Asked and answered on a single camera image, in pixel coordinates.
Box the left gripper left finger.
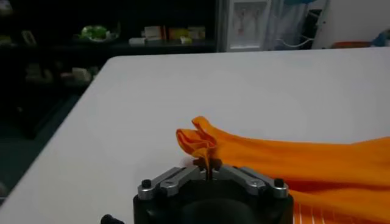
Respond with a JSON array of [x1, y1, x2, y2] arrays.
[[136, 157, 211, 201]]

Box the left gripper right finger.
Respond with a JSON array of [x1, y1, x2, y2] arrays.
[[210, 158, 289, 199]]

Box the orange t-shirt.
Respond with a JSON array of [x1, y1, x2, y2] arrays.
[[175, 115, 390, 224]]

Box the white work table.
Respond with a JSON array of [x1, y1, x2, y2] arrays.
[[0, 47, 390, 224]]

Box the black shelving unit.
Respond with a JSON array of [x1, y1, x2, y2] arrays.
[[0, 0, 219, 141]]

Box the yellow green medicine box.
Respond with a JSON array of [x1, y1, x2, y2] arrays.
[[168, 27, 189, 40]]

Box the white red medicine box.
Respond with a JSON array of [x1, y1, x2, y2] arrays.
[[143, 26, 167, 41]]

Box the white yellow medicine box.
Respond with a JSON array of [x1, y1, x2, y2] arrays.
[[188, 26, 207, 40]]

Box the white water dispenser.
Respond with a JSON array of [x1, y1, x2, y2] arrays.
[[224, 0, 272, 52]]

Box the black pole with knobs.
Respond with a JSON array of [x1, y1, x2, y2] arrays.
[[300, 9, 322, 50]]

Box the green white bowl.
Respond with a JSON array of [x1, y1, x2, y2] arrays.
[[79, 24, 120, 42]]

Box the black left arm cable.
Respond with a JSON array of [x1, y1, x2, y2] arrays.
[[100, 214, 126, 224]]

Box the blue bag white handles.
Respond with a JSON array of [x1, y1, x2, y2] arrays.
[[370, 28, 390, 48]]

